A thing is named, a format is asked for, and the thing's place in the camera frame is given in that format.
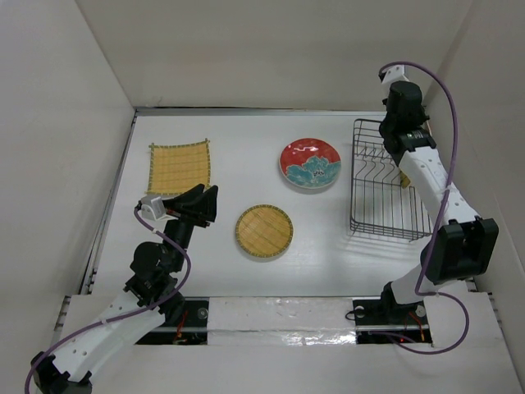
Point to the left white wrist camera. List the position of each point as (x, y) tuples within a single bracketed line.
[(152, 208)]

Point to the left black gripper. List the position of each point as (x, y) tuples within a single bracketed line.
[(193, 207)]

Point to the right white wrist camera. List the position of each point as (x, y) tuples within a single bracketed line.
[(393, 74)]

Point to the square bamboo tray plate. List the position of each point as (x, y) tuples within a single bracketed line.
[(174, 169)]

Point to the red teal floral plate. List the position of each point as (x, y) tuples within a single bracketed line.
[(310, 164)]

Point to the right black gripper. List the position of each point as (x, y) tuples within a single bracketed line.
[(422, 119)]

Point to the round bamboo plate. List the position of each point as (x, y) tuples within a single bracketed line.
[(264, 231)]

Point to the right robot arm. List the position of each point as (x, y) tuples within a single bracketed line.
[(464, 242)]

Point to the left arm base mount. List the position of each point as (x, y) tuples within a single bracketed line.
[(190, 329)]

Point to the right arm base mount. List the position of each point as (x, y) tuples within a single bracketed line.
[(382, 321)]

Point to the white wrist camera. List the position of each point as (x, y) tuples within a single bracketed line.
[(152, 208), (393, 74)]

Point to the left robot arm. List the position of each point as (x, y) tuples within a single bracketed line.
[(150, 298)]

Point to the black wire dish rack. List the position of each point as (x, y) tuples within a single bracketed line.
[(380, 204)]

